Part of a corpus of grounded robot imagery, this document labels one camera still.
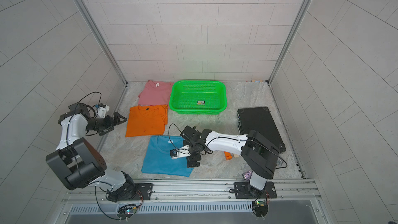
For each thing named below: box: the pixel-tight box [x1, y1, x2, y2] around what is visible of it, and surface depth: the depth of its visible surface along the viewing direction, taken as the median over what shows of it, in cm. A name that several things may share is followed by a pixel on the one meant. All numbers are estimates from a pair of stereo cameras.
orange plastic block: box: [223, 151, 233, 161], surface depth 82 cm
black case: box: [237, 106, 287, 154], surface depth 95 cm
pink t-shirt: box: [137, 79, 174, 107], surface depth 109 cm
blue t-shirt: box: [141, 135, 194, 177], surface depth 82 cm
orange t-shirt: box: [125, 104, 168, 138], surface depth 96 cm
